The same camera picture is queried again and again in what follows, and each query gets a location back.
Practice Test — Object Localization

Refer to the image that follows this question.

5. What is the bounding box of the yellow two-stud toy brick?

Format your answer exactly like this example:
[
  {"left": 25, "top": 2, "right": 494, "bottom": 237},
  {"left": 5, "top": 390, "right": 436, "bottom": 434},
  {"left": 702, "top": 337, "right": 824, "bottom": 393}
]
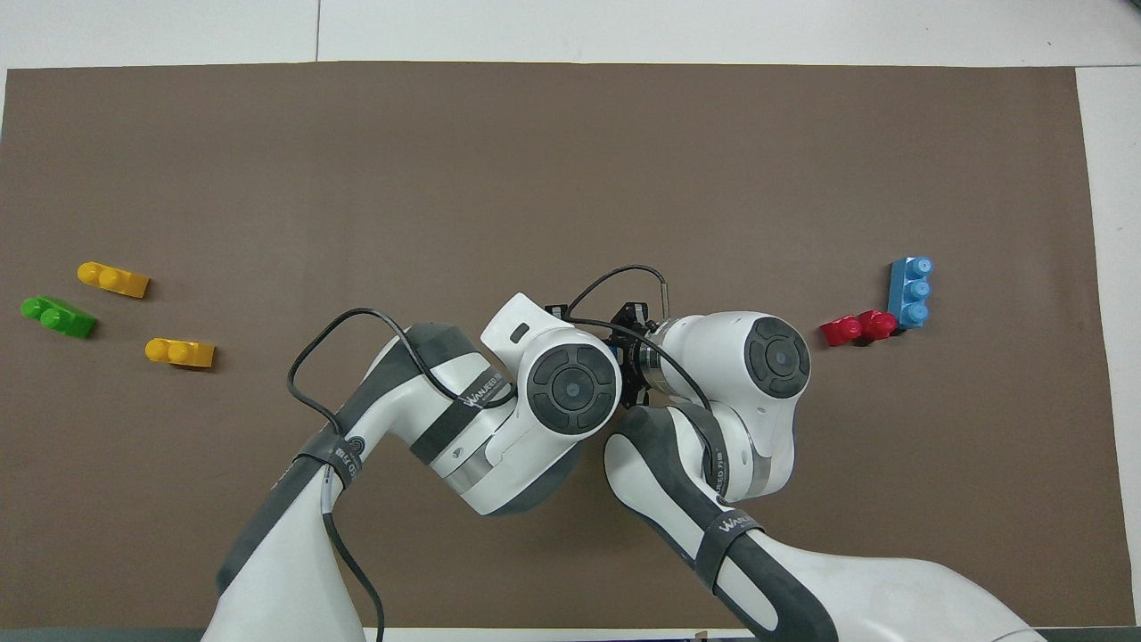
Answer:
[
  {"left": 78, "top": 261, "right": 152, "bottom": 300},
  {"left": 145, "top": 337, "right": 217, "bottom": 370}
]

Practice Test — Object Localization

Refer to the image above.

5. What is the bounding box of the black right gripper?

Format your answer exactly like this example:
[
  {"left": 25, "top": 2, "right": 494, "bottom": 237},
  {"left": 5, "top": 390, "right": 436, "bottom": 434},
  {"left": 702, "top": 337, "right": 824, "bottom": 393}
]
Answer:
[{"left": 609, "top": 301, "right": 654, "bottom": 410}]

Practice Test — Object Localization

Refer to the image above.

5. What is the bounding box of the brown paper table mat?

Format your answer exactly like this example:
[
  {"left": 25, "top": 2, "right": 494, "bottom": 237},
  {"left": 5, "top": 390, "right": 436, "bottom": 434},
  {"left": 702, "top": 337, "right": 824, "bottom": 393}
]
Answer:
[{"left": 0, "top": 61, "right": 1120, "bottom": 630}]

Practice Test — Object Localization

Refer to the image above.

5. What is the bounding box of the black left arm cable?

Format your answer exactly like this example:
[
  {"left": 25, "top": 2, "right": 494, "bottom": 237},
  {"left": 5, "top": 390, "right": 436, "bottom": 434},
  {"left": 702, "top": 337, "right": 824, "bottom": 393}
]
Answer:
[{"left": 286, "top": 307, "right": 520, "bottom": 642}]

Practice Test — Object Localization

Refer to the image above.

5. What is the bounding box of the red two-stud toy brick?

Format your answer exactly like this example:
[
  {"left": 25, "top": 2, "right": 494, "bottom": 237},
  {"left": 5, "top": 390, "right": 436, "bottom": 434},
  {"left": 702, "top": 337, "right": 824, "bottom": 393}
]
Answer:
[{"left": 820, "top": 309, "right": 899, "bottom": 350}]

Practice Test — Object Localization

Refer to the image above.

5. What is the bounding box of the green two-stud toy brick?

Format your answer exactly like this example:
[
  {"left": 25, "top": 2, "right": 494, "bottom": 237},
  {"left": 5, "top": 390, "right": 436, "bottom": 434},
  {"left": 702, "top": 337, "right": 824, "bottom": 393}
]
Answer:
[{"left": 20, "top": 295, "right": 98, "bottom": 340}]

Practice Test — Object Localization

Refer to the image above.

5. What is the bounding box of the blue three-stud toy brick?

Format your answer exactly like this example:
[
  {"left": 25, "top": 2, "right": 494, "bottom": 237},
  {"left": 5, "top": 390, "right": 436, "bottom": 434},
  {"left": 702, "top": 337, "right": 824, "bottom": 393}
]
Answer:
[{"left": 888, "top": 257, "right": 935, "bottom": 333}]

